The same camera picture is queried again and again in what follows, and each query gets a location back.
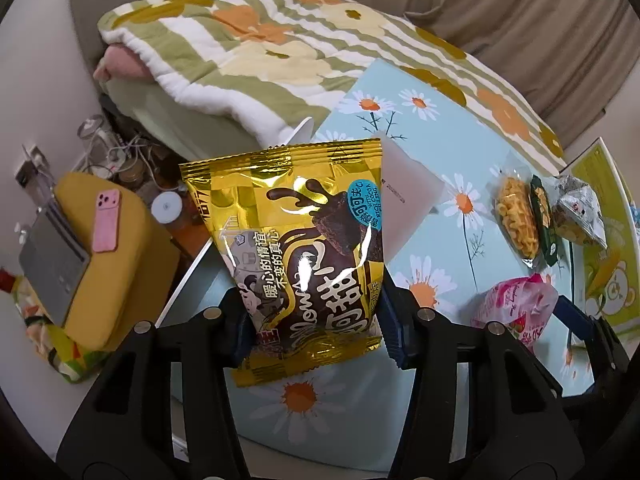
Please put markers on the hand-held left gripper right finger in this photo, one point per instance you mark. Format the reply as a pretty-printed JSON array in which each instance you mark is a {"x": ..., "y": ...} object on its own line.
[{"x": 392, "y": 330}]

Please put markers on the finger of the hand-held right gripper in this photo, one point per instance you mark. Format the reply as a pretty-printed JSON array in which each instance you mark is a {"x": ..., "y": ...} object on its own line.
[{"x": 575, "y": 320}]

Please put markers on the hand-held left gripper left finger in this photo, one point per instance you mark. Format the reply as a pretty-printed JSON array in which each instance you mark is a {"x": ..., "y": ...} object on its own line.
[{"x": 239, "y": 340}]

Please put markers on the yellow-green cardboard box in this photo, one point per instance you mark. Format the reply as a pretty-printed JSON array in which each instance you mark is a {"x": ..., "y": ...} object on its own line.
[{"x": 615, "y": 280}]

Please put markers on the pink and white snack packet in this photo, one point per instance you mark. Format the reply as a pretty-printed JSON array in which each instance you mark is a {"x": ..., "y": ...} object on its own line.
[{"x": 510, "y": 305}]

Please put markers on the gold chocolate snack packet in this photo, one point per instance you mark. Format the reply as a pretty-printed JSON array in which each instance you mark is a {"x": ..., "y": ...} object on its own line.
[{"x": 280, "y": 220}]

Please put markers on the clear packet of yellow snacks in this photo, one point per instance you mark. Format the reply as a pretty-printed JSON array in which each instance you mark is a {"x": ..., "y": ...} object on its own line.
[{"x": 517, "y": 215}]

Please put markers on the dark green snack packet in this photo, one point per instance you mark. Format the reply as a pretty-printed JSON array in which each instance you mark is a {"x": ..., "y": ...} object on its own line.
[{"x": 545, "y": 215}]

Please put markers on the silver snack packet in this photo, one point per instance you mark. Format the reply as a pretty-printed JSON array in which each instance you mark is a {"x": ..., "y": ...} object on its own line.
[{"x": 582, "y": 210}]

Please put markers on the yellow cushion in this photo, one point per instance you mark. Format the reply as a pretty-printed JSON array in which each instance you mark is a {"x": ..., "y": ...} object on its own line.
[{"x": 130, "y": 270}]

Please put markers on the beige tablet case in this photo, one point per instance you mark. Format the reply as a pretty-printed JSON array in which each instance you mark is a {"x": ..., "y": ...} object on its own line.
[{"x": 405, "y": 185}]

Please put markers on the white round lid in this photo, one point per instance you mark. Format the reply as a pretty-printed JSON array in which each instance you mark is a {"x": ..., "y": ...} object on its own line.
[{"x": 166, "y": 206}]

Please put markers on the pink phone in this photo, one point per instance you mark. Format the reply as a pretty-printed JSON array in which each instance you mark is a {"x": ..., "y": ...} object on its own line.
[{"x": 107, "y": 220}]

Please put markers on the colourful printed bag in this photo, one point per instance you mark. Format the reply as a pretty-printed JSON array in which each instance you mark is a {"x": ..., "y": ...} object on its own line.
[{"x": 60, "y": 360}]

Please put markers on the grey laptop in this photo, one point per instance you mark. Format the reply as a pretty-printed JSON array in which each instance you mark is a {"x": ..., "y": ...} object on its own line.
[{"x": 52, "y": 265}]

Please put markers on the daisy print tablecloth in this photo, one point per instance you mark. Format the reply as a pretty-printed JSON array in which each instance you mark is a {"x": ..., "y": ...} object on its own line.
[{"x": 480, "y": 125}]

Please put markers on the green striped floral blanket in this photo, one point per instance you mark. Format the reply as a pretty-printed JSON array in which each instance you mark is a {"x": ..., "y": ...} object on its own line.
[{"x": 225, "y": 60}]

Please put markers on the pink pillow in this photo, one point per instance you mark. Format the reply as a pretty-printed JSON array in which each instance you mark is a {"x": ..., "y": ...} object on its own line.
[{"x": 120, "y": 62}]

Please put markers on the beige curtain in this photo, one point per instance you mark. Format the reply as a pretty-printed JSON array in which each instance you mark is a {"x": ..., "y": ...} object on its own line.
[{"x": 525, "y": 10}]

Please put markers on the wall socket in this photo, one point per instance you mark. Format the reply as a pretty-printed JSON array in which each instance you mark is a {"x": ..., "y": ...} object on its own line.
[{"x": 32, "y": 165}]

